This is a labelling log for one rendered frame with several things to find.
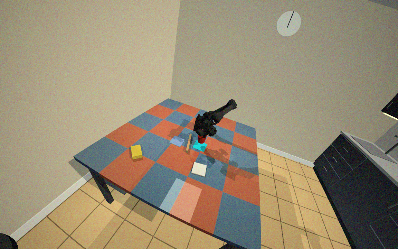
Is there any cream flat square block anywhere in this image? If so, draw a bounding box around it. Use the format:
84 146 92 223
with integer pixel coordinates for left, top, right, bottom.
191 162 207 177

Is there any red cup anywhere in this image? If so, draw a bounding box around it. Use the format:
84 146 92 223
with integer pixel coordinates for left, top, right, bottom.
198 135 206 144

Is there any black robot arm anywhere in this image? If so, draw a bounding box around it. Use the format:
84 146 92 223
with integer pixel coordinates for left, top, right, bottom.
198 99 237 136

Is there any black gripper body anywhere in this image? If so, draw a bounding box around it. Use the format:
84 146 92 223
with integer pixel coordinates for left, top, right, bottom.
196 125 216 136

